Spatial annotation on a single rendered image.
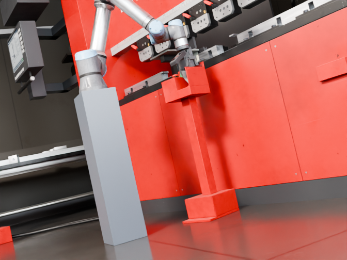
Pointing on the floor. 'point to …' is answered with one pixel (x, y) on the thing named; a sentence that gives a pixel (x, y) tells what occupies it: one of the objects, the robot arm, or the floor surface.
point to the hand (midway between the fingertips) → (190, 82)
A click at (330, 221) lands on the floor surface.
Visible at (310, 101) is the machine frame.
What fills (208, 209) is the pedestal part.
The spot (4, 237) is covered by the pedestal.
